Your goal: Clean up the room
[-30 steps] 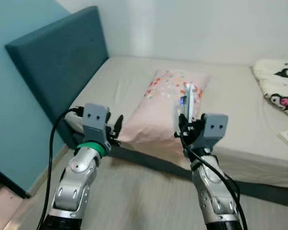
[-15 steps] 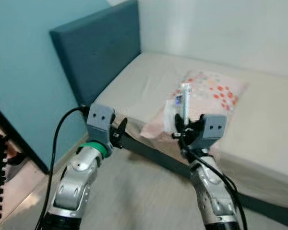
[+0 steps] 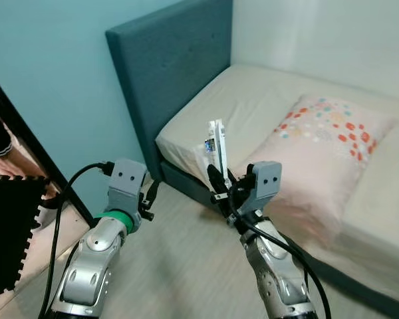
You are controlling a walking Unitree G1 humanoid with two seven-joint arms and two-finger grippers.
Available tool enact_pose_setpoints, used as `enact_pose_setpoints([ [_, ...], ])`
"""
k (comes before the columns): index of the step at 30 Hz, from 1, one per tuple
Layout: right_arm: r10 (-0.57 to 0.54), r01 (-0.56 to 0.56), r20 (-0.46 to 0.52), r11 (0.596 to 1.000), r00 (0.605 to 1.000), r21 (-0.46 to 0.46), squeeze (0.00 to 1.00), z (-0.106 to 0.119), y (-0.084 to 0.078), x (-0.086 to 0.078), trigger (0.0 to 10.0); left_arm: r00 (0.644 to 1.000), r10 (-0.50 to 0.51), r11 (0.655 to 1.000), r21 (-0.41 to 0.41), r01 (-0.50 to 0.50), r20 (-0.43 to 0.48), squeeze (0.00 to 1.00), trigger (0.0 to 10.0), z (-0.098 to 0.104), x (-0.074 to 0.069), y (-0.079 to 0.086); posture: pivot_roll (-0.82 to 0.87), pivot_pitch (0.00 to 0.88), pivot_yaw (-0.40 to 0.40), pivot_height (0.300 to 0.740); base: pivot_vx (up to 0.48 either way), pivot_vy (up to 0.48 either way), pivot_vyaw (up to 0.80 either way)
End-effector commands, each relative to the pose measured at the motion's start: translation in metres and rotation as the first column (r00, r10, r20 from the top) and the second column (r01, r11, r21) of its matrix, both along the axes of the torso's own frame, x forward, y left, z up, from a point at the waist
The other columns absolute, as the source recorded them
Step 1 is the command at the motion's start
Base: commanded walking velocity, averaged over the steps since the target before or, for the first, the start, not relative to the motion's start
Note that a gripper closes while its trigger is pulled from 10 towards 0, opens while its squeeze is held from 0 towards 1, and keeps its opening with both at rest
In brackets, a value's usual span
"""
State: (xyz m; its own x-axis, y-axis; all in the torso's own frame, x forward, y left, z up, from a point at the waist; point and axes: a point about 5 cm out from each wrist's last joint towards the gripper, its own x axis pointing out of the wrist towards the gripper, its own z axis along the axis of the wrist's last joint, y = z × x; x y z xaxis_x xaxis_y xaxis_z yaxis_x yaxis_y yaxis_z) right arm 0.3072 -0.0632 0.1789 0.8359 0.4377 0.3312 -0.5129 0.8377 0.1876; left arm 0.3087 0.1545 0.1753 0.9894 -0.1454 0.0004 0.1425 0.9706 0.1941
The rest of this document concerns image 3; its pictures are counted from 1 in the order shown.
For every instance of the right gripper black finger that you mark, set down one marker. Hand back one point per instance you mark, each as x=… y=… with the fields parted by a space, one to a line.
x=218 y=183
x=234 y=181

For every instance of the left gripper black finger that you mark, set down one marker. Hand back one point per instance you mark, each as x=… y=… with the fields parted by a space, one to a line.
x=153 y=193

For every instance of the white tube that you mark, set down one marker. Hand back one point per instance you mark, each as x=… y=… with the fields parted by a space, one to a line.
x=218 y=143

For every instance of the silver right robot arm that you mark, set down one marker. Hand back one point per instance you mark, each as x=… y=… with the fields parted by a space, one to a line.
x=272 y=272

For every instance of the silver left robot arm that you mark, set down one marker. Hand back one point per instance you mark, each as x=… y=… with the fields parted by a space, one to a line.
x=90 y=266

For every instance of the mattress with cream sheet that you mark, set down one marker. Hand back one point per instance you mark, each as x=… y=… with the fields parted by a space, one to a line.
x=253 y=100

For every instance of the pink pillow with coloured dots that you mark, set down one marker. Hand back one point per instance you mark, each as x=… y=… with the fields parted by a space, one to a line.
x=319 y=166

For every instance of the blue-grey padded headboard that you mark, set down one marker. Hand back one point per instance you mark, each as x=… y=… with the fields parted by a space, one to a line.
x=173 y=66

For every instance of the black foam puzzle mat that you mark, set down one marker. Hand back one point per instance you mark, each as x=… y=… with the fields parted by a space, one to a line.
x=6 y=232

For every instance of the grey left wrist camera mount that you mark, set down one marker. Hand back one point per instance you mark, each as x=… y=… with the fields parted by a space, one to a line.
x=126 y=183

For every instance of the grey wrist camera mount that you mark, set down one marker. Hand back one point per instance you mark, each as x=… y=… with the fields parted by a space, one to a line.
x=126 y=183
x=265 y=183

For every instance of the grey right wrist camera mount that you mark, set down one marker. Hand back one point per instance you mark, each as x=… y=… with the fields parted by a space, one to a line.
x=265 y=183

